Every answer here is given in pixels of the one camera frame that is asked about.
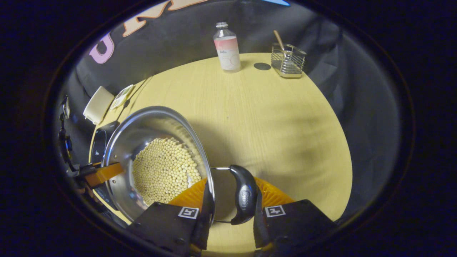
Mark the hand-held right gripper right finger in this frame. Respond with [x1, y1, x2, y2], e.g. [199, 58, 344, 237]
[253, 177, 338, 257]

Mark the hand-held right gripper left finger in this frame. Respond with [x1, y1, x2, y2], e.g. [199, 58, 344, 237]
[127, 177, 215, 257]

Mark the black induction cooktop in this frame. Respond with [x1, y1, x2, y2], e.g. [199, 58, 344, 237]
[89, 121, 129, 229]

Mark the steel pot with black handles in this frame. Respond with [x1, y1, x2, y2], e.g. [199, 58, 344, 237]
[103, 106, 258, 226]

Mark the white toaster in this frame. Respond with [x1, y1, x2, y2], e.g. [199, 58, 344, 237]
[83, 86, 115, 125]

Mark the pile of yellow beans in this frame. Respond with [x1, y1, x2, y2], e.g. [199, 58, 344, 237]
[132, 137, 202, 207]

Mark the white divided dish of beans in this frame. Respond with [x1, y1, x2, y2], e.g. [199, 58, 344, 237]
[109, 84, 135, 110]

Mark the clear bottle with pink label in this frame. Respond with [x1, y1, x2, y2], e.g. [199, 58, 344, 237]
[213, 22, 241, 74]

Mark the wooden spoon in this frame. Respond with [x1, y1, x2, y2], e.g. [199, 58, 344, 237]
[273, 30, 291, 59]

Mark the black cooktop power cable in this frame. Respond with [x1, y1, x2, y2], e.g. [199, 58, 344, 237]
[115, 79, 147, 122]

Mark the metal wire utensil holder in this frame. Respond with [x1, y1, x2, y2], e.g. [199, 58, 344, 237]
[271, 43, 307, 79]

